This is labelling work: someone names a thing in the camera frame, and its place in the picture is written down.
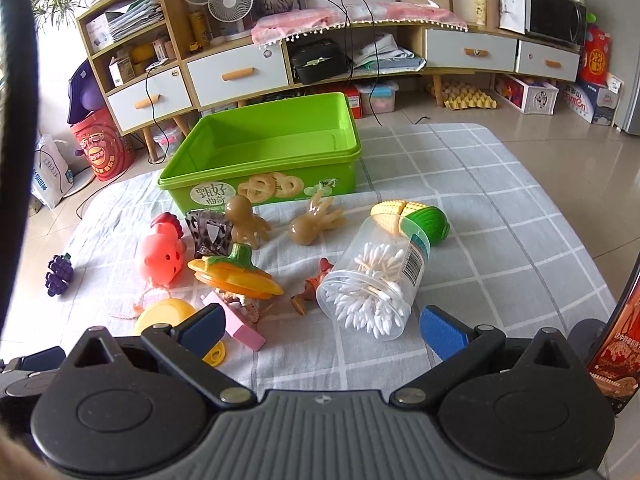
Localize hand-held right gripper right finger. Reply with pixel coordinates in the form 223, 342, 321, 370
390, 305, 587, 408

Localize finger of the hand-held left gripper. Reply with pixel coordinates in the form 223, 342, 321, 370
0, 346, 68, 399

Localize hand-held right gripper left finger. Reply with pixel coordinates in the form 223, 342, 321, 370
65, 305, 258, 408

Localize small yellow ring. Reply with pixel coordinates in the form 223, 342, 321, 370
202, 342, 231, 366

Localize yellow round lid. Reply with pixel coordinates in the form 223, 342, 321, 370
133, 298, 198, 336

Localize pink rectangular block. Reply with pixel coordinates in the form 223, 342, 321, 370
200, 292, 267, 352

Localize orange toy pumpkin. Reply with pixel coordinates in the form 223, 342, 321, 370
187, 243, 284, 301

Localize pink pig toy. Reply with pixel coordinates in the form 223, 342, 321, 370
138, 212, 190, 291

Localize purple toy grapes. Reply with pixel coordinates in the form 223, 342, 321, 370
46, 254, 74, 297

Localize clear cotton swab jar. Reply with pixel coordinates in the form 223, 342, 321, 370
316, 217, 432, 342

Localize orange fox figurine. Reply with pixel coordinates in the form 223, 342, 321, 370
291, 257, 335, 316

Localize green plastic storage box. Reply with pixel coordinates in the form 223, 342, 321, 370
158, 92, 362, 215

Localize spiral seashell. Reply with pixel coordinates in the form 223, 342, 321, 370
234, 295, 262, 324

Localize grey checked cloth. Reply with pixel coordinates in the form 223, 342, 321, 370
0, 122, 621, 401

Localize yellow toy corn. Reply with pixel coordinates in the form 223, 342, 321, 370
370, 200, 451, 247

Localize brown octopus toy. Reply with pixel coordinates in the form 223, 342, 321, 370
223, 195, 273, 250

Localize brown squid toy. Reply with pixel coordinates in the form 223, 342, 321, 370
287, 195, 347, 247

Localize white shopping bag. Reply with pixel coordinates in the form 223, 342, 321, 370
31, 134, 75, 209

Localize red bucket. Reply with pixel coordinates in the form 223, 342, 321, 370
69, 107, 136, 182

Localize yellow egg tray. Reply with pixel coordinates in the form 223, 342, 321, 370
429, 80, 500, 111

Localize clear plastic storage box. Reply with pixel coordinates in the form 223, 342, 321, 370
357, 81, 400, 117

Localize white plastic crate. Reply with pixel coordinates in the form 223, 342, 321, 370
495, 74, 560, 115

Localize purple bag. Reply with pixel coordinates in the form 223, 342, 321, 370
67, 60, 108, 126

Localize small white carton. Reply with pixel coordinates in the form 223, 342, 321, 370
109, 55, 136, 86

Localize printed cardboard box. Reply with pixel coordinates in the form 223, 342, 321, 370
565, 82, 621, 126

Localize folded papers pile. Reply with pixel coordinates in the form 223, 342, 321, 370
350, 32, 426, 71

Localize black bag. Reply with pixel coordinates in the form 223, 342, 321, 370
289, 37, 350, 86

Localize yellow can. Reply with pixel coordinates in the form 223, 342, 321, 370
190, 10, 213, 43

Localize wooden tv cabinet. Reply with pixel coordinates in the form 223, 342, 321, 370
76, 0, 586, 163

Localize stack of papers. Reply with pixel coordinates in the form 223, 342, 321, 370
85, 0, 166, 53

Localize red gift box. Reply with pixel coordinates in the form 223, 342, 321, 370
577, 22, 613, 86

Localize pink fringed cloth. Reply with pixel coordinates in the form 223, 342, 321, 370
251, 2, 468, 51

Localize small white desk fan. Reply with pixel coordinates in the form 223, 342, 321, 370
207, 0, 254, 41

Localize black microwave oven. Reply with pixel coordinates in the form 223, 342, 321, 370
525, 0, 587, 53

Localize white drawer with wooden handle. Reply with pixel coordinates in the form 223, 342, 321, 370
106, 66, 193, 136
425, 28, 517, 73
515, 40, 581, 82
186, 42, 291, 108

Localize black power cable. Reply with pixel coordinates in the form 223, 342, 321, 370
345, 0, 436, 128

